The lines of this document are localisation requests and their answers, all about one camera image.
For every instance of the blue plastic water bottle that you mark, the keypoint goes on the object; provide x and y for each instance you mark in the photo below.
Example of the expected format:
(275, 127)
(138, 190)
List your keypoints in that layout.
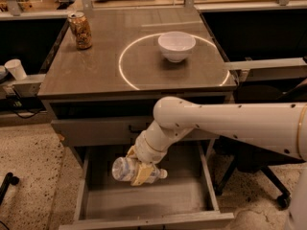
(125, 169)

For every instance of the black office chair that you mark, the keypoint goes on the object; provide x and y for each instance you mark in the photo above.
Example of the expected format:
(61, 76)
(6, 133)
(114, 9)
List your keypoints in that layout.
(250, 159)

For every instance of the black power adapter with cable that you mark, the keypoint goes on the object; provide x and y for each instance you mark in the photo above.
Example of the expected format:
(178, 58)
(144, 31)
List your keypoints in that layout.
(22, 107)

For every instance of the grey upper drawer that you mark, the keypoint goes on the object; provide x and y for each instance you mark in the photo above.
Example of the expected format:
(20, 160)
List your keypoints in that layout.
(99, 131)

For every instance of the white paper cup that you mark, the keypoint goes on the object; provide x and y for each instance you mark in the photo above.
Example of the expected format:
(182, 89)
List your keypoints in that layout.
(14, 66)

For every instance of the black chair base left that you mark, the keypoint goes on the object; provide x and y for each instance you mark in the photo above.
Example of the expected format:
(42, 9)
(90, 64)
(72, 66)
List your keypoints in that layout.
(9, 179)

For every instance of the open grey middle drawer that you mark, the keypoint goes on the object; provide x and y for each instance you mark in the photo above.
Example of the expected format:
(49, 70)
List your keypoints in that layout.
(185, 200)

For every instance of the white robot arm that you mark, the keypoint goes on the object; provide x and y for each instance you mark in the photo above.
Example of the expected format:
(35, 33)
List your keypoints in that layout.
(278, 127)

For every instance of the grey drawer cabinet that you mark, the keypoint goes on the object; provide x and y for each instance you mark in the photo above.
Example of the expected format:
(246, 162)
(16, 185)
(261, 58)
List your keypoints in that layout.
(124, 73)

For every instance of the white ceramic bowl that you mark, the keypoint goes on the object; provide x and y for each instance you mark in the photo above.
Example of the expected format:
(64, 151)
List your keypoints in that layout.
(176, 46)

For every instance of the orange drink can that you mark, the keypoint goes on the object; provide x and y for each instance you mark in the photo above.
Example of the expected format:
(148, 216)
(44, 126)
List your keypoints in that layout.
(80, 29)

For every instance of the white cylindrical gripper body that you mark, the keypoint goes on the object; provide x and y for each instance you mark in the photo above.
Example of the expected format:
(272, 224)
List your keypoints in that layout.
(145, 151)

